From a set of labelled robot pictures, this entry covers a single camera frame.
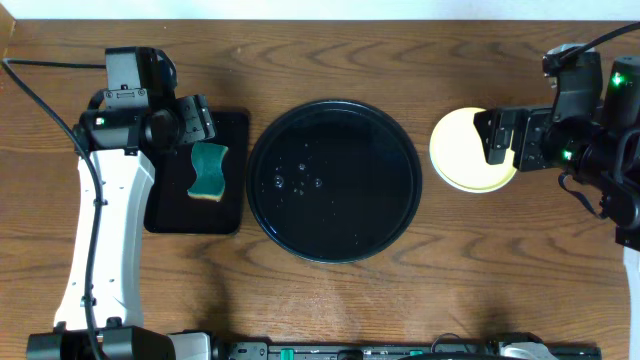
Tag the green yellow sponge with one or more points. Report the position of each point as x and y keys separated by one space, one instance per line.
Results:
x=207 y=160

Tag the yellow plate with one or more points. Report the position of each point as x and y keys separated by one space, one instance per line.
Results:
x=457 y=155

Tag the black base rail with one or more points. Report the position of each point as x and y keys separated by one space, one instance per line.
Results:
x=447 y=346

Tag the black rectangular tray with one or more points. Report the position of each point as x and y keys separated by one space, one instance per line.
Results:
x=171 y=210

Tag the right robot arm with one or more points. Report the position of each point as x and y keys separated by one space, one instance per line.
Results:
x=591 y=133

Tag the black round tray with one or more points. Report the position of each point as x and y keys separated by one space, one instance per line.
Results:
x=334 y=181

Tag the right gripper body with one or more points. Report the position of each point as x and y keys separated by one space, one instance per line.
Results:
x=531 y=129

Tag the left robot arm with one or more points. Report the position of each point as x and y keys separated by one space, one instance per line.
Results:
x=137 y=116

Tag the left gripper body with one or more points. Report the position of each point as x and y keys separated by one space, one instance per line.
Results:
x=195 y=122

